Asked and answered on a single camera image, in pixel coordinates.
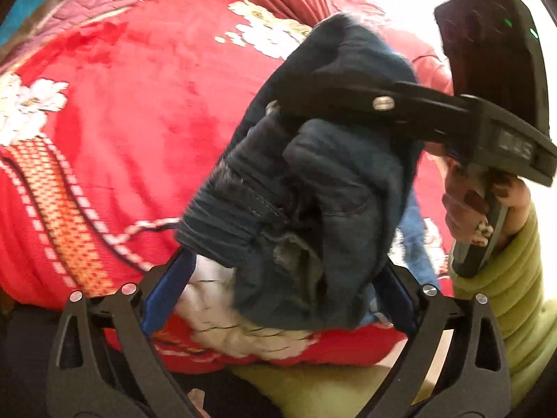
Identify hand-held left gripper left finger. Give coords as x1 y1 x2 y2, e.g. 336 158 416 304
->
46 248 205 418

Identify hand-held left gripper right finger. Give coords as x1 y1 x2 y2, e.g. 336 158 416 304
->
357 261 512 418

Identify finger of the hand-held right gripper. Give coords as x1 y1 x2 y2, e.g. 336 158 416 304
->
273 71 477 142

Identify blue denim pants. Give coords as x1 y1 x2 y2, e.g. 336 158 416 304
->
174 13 441 332

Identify person's right forearm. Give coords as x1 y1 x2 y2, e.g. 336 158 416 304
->
450 198 557 408

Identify green fleece garment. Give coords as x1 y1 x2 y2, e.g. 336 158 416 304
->
226 328 440 418

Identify red floral blanket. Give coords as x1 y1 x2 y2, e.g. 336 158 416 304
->
0 0 455 375

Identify pink quilted cloth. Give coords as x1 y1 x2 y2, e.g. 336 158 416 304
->
0 0 179 68

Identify striped towel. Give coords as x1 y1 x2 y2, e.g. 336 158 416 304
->
0 0 103 51

